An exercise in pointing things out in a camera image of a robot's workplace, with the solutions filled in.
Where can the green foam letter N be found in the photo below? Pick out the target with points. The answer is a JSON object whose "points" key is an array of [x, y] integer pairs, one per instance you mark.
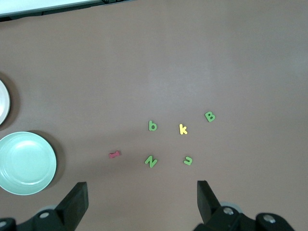
{"points": [[150, 161]]}

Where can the white table edge rail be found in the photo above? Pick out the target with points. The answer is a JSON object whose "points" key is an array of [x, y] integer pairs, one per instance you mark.
{"points": [[36, 7]]}

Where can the green foam small letter b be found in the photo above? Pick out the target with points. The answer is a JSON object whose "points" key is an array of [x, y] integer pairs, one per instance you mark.
{"points": [[152, 126]]}

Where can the pale pink plate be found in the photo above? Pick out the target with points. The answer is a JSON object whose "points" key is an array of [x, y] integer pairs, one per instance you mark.
{"points": [[3, 101]]}

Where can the red foam letter I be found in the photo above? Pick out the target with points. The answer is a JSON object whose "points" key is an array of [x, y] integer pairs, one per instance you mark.
{"points": [[114, 154]]}

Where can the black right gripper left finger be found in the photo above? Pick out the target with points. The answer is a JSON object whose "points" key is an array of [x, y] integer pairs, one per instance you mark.
{"points": [[72, 207]]}

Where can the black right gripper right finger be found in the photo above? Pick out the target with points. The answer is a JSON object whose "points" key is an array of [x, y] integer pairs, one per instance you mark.
{"points": [[209, 207]]}

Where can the green foam letter u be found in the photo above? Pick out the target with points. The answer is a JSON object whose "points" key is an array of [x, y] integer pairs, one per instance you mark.
{"points": [[188, 160]]}

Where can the light green plate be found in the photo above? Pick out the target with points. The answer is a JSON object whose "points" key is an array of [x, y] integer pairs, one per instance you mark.
{"points": [[26, 163]]}

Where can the green foam capital letter B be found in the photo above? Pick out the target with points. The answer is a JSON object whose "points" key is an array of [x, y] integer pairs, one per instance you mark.
{"points": [[210, 116]]}

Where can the yellow foam letter k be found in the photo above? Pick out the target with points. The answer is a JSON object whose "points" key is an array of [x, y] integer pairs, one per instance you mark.
{"points": [[183, 129]]}

